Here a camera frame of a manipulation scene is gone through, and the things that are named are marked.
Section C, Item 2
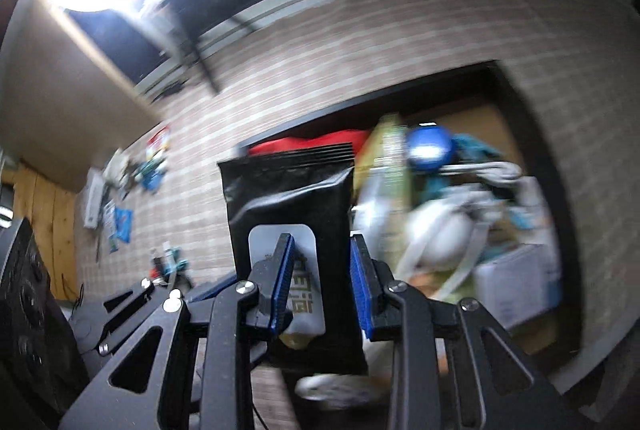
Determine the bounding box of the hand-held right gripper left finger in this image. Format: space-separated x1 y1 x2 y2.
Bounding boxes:
59 233 297 430

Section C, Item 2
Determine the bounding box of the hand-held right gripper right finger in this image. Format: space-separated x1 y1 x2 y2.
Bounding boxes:
349 234 583 430

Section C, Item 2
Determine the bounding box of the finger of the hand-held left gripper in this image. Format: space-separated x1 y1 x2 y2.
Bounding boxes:
186 271 239 304
70 276 157 357

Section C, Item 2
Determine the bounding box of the black pouch with white label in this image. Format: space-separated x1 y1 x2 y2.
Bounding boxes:
217 144 370 376

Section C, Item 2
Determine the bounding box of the black storage container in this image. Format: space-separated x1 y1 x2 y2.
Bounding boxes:
235 59 591 398

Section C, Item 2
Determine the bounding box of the teal plastic clip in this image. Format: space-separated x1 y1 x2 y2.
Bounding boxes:
162 247 192 272

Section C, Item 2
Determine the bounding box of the blue tissue pack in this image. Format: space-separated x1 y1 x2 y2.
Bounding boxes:
114 207 134 244

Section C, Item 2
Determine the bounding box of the white round object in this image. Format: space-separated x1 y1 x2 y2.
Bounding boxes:
404 204 482 272

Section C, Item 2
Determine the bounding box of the pine wood panel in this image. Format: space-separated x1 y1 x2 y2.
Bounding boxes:
0 162 78 301

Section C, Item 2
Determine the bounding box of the white printed box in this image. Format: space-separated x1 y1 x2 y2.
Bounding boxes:
84 169 104 230

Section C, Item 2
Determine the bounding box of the yellow green packet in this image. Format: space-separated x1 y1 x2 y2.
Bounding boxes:
356 114 410 213

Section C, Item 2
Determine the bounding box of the red bag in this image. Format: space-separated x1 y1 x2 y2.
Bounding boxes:
247 129 373 157

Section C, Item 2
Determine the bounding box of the white cardboard box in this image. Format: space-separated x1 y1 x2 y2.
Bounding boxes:
474 241 562 330

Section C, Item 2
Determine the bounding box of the blue round cap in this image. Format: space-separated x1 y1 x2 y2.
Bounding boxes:
404 124 454 172

